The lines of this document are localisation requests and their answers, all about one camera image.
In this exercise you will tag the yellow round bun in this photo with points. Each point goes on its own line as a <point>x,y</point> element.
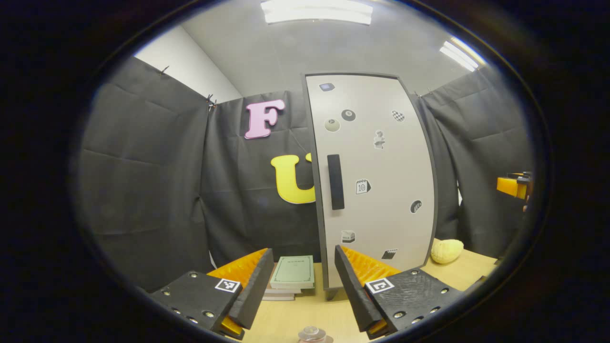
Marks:
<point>447,251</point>

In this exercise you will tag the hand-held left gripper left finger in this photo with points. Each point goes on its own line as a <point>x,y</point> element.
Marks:
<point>255,290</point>

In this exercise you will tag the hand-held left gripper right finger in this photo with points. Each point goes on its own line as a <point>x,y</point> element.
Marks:
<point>355,295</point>

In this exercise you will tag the black backdrop cloth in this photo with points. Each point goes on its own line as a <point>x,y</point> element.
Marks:
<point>152,181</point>

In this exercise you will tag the large ceiling light panel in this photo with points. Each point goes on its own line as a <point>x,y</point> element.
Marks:
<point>317,12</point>

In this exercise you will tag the brown cover book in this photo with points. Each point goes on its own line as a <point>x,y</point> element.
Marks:
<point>286,290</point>

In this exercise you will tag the narrow ceiling light panel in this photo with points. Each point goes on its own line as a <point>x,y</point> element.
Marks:
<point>462,53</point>

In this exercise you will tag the small metal clip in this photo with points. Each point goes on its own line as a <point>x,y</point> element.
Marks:
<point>210,101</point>
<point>163,70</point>

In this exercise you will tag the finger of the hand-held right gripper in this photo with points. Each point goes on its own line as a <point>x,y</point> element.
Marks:
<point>510,187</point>
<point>522,175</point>

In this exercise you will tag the grey cabinet door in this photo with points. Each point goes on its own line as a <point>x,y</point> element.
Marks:
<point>386,162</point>

